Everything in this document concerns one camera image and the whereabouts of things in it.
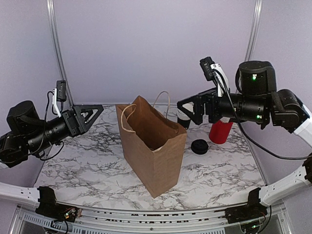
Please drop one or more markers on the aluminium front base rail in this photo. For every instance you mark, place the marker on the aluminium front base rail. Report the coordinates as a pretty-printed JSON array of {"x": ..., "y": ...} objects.
[{"x": 90, "y": 220}]

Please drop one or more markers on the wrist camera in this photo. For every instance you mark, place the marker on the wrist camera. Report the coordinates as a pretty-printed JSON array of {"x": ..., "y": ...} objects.
[
  {"x": 58, "y": 97},
  {"x": 214, "y": 72}
]

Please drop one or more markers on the right aluminium frame post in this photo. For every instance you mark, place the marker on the right aluminium frame post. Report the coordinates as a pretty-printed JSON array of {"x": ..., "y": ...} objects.
[{"x": 254, "y": 30}]

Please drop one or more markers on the brown paper bag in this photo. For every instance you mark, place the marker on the brown paper bag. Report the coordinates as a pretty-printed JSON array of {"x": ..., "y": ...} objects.
[{"x": 155, "y": 152}]

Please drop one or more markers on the stack of black paper cups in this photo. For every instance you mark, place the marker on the stack of black paper cups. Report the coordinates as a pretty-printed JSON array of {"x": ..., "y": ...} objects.
[{"x": 183, "y": 119}]

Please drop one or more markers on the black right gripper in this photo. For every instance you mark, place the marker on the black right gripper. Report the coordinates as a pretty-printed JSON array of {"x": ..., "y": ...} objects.
[{"x": 211, "y": 97}]

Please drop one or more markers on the aluminium frame post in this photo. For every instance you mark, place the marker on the aluminium frame post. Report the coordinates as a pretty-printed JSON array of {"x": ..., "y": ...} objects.
[
  {"x": 57, "y": 47},
  {"x": 254, "y": 30}
]

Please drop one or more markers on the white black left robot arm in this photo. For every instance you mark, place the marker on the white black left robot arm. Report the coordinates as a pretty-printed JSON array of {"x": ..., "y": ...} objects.
[{"x": 31, "y": 136}]

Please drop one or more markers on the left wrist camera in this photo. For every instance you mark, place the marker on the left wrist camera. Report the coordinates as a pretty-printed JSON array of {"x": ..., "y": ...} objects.
[{"x": 58, "y": 97}]

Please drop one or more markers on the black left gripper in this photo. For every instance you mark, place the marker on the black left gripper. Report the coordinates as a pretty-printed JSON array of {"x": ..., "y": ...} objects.
[{"x": 73, "y": 123}]

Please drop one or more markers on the left aluminium frame post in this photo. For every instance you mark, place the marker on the left aluminium frame post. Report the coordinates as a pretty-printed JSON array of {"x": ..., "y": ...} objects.
[{"x": 57, "y": 47}]

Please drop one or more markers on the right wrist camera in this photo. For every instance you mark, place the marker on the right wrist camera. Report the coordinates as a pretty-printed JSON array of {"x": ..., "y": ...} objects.
[{"x": 214, "y": 72}]

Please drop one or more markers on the red ribbed plastic cup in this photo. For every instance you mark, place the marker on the red ribbed plastic cup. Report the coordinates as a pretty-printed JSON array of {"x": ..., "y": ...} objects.
[{"x": 220, "y": 130}]

